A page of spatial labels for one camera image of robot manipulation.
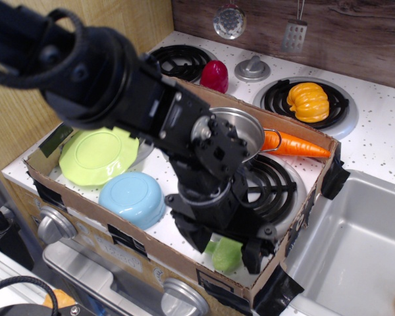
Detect grey toy sink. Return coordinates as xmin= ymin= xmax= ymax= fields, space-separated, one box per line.
xmin=285 ymin=171 xmax=395 ymax=315

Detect hanging metal strainer ladle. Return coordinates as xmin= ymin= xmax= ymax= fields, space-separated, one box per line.
xmin=213 ymin=1 xmax=247 ymax=40

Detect back left stove burner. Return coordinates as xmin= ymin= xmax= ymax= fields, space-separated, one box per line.
xmin=151 ymin=45 xmax=217 ymax=83

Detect orange toy carrot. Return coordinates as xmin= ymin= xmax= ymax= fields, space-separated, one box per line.
xmin=261 ymin=129 xmax=330 ymax=158

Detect green plastic plate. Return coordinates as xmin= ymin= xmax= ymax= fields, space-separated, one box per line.
xmin=59 ymin=128 xmax=140 ymax=186

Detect yellow toy pumpkin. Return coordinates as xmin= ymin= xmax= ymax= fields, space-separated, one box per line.
xmin=286 ymin=82 xmax=330 ymax=123

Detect stainless steel pot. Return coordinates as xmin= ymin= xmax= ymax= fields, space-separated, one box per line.
xmin=209 ymin=107 xmax=282 ymax=164

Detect left silver oven knob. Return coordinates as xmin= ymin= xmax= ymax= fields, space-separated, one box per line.
xmin=38 ymin=206 xmax=77 ymax=245

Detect cardboard fence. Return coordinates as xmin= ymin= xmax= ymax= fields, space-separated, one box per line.
xmin=25 ymin=81 xmax=348 ymax=315

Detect hanging metal grater spatula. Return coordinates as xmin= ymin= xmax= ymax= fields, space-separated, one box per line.
xmin=280 ymin=0 xmax=307 ymax=54

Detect red toy pepper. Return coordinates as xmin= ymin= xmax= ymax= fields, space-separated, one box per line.
xmin=200 ymin=60 xmax=229 ymax=93

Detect right silver oven knob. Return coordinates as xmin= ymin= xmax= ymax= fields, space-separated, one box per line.
xmin=161 ymin=278 xmax=210 ymax=316

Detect back right stove burner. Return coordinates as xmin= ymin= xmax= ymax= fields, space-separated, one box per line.
xmin=252 ymin=76 xmax=359 ymax=140

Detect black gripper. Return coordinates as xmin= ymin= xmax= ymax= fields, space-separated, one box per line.
xmin=165 ymin=174 xmax=277 ymax=275

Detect blue plastic bowl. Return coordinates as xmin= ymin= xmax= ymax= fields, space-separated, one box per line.
xmin=98 ymin=172 xmax=165 ymax=230

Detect orange toy at bottom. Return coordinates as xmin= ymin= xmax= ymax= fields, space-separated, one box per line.
xmin=42 ymin=289 xmax=76 ymax=309

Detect silver oven door handle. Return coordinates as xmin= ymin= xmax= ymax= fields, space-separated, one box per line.
xmin=43 ymin=242 xmax=163 ymax=315

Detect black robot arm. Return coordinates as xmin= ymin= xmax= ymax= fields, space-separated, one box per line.
xmin=0 ymin=1 xmax=276 ymax=274

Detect silver oven knob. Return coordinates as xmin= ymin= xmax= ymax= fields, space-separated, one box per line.
xmin=161 ymin=278 xmax=210 ymax=316
xmin=38 ymin=206 xmax=77 ymax=245

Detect green toy broccoli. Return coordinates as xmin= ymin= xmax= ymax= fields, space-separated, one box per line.
xmin=205 ymin=237 xmax=242 ymax=274

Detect front right stove burner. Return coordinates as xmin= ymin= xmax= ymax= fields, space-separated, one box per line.
xmin=246 ymin=154 xmax=307 ymax=238

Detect silver stove top knob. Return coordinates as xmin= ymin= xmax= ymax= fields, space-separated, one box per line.
xmin=234 ymin=55 xmax=271 ymax=82

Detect black cable bottom left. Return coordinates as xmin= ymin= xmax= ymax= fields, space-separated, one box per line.
xmin=0 ymin=275 xmax=59 ymax=316

